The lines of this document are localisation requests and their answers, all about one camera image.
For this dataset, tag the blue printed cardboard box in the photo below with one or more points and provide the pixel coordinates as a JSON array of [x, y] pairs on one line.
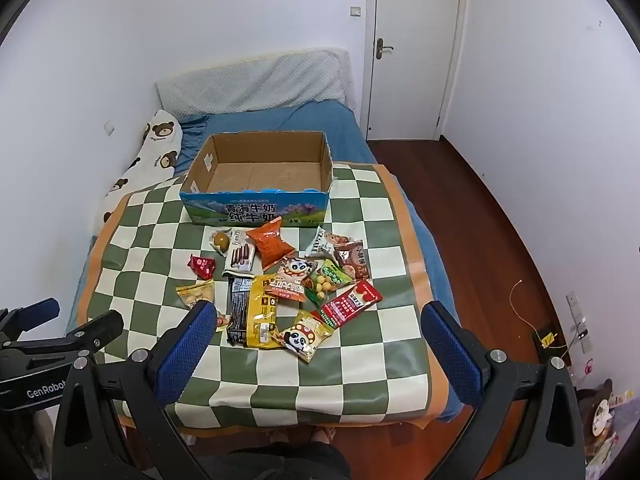
[[260, 175]]

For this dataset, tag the large yellow packet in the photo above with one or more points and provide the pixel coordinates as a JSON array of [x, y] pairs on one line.
[[262, 310]]

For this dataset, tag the white chocolate stick packet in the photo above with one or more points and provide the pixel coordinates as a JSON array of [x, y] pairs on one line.
[[239, 255]]

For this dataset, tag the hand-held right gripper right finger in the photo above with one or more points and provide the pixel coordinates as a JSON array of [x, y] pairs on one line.
[[450, 355]]

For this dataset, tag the white orange panda packet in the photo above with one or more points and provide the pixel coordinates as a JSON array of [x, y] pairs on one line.
[[292, 278]]

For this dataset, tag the brown snack packet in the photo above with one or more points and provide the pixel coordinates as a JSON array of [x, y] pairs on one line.
[[352, 260]]

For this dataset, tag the bear print pillow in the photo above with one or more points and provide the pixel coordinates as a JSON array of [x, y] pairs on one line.
[[155, 155]]

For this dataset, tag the green checkered mat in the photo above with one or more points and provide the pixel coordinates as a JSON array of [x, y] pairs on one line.
[[380, 310]]

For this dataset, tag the grey white pillow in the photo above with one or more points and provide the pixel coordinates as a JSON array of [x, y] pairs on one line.
[[260, 82]]

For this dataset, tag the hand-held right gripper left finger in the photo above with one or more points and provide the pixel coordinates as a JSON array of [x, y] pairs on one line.
[[185, 350]]

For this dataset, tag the orange chip packet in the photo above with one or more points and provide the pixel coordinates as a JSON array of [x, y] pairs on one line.
[[270, 244]]

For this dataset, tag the yellow panda packet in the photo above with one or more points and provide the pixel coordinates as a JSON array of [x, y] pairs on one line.
[[305, 336]]

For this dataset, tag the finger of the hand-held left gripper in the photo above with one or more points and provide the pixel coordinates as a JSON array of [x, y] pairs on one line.
[[97, 330], [32, 312]]

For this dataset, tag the braised egg packet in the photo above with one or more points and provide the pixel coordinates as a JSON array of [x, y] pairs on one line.
[[220, 241]]

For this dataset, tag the long black packet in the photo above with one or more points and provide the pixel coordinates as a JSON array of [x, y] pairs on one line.
[[238, 310]]

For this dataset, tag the white lettered packet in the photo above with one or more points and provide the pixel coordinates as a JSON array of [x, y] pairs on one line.
[[324, 241]]

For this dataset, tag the small yellow floor item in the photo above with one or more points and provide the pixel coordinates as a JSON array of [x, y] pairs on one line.
[[550, 340]]

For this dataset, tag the green packet with balls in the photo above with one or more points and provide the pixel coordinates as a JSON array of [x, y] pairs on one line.
[[326, 283]]

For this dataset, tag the red spicy strip packet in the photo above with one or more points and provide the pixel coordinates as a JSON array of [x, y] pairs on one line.
[[347, 306]]

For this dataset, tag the small red packet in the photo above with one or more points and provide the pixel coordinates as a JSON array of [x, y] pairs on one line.
[[201, 266]]

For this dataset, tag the white door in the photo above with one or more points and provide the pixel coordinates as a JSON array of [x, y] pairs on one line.
[[415, 50]]

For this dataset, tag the person's dark trousers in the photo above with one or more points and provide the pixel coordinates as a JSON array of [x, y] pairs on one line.
[[275, 462]]

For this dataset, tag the white wall power strip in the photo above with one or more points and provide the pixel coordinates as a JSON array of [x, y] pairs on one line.
[[579, 320]]

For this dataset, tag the small clear packet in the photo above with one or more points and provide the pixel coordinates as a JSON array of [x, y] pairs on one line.
[[222, 321]]

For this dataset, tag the person's foot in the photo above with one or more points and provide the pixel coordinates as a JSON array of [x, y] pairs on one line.
[[320, 435], [277, 437]]

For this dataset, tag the small yellow biscuit packet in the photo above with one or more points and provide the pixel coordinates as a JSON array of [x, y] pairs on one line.
[[196, 293]]

